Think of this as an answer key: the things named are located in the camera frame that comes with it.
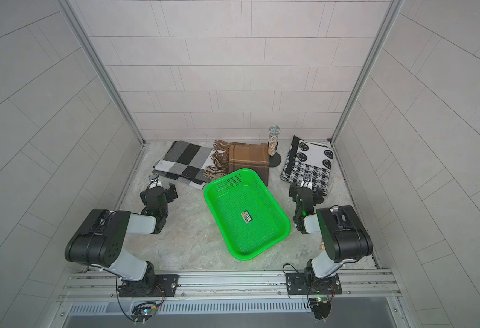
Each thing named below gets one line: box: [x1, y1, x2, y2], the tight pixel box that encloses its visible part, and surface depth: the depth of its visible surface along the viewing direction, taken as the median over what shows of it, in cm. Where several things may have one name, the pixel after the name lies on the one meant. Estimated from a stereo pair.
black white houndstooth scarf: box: [280, 135, 334, 197], surface depth 104 cm
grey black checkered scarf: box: [151, 140, 214, 190], surface depth 107 cm
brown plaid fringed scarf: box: [203, 140, 270, 187], surface depth 107 cm
